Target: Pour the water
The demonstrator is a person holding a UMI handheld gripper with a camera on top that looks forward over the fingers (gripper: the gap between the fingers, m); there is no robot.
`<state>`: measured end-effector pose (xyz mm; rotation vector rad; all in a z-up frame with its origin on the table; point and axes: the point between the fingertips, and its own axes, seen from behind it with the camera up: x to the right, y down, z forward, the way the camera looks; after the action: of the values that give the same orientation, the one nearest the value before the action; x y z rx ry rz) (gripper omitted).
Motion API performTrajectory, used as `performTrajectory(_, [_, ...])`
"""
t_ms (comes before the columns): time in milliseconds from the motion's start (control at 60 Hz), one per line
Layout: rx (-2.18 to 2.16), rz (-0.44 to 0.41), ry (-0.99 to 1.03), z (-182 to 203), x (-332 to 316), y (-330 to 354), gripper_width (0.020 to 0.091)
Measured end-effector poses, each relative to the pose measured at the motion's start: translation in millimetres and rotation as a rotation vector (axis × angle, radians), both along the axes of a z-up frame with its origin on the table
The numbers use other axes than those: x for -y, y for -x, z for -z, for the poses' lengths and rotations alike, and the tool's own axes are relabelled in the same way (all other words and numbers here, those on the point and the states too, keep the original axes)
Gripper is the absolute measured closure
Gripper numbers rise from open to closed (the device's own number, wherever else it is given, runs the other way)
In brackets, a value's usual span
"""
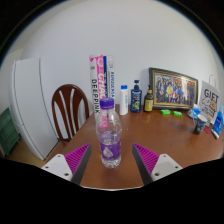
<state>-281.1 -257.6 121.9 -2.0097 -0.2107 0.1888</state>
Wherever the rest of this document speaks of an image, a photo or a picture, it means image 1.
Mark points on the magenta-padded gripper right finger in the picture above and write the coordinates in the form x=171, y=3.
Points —
x=163, y=166

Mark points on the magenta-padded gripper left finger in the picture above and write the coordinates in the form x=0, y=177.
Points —
x=61, y=166

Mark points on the clear purple-capped water bottle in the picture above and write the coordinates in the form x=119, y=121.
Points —
x=109, y=140

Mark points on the white blue paper cup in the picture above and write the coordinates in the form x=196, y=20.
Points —
x=200, y=125

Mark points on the round red coaster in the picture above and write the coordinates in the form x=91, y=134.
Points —
x=207, y=130

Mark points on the green slatted crate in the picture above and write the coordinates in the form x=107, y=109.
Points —
x=7, y=131

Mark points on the dark yellow-labelled pump bottle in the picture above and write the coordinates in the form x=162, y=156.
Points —
x=148, y=102

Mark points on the brown wooden chair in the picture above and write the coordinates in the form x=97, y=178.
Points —
x=58, y=100

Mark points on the white refrigerator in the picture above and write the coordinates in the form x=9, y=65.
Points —
x=31, y=103

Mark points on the blue detergent bottle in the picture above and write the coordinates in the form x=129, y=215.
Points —
x=218, y=123

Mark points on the dark blue pump bottle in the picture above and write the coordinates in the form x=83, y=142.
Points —
x=136, y=100

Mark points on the white blue-capped lotion bottle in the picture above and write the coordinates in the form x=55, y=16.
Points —
x=123, y=101

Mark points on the framed group picture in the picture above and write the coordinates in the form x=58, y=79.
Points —
x=172, y=88

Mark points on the white paper gift bag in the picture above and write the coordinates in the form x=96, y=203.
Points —
x=210, y=100

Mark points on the white pink shuttlecock tube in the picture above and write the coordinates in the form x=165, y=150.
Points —
x=96, y=76

